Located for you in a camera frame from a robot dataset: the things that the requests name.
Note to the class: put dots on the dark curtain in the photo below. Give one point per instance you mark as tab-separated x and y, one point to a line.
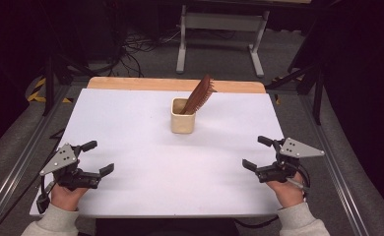
367	98
6	65

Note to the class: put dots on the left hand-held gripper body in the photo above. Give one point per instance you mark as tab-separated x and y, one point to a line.
60	160

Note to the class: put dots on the person's right hand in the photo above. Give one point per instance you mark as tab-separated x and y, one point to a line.
287	195

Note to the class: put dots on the white board table cover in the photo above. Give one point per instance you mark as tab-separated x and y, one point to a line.
167	173

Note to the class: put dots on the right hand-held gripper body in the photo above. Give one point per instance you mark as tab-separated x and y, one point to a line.
298	150

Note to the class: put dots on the black metal stand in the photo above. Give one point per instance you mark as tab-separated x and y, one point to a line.
50	85
318	98

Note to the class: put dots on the yellow black hazard tape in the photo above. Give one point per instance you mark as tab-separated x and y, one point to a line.
35	95
277	99

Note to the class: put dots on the white metal table frame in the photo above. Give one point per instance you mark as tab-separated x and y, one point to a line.
223	21

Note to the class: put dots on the cream square cup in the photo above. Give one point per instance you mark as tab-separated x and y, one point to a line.
181	124

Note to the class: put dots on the aluminium floor rail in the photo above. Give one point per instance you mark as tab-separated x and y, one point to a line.
337	177
19	164

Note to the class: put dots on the person's left hand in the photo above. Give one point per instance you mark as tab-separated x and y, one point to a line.
65	198

